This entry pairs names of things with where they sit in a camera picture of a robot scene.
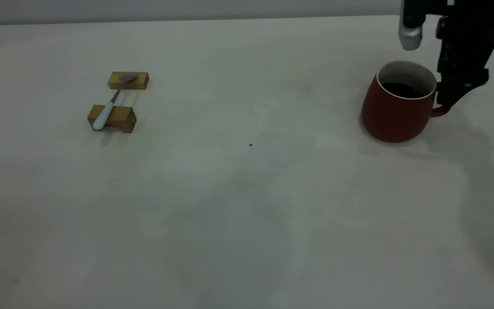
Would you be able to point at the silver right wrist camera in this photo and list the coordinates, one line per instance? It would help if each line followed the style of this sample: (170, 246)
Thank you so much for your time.
(411, 30)

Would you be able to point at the red ceramic mug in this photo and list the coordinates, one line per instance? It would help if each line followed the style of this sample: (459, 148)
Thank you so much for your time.
(393, 118)

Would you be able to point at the flat rectangular wooden block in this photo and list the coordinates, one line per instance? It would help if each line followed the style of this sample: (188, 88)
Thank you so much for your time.
(140, 81)

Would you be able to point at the wooden block with arched notch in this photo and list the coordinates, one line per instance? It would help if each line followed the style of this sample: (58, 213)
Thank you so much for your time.
(123, 118)

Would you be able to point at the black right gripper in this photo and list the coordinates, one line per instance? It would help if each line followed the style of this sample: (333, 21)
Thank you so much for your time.
(470, 34)

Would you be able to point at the dark coffee liquid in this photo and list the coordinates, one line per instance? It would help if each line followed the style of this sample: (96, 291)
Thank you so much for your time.
(402, 90)

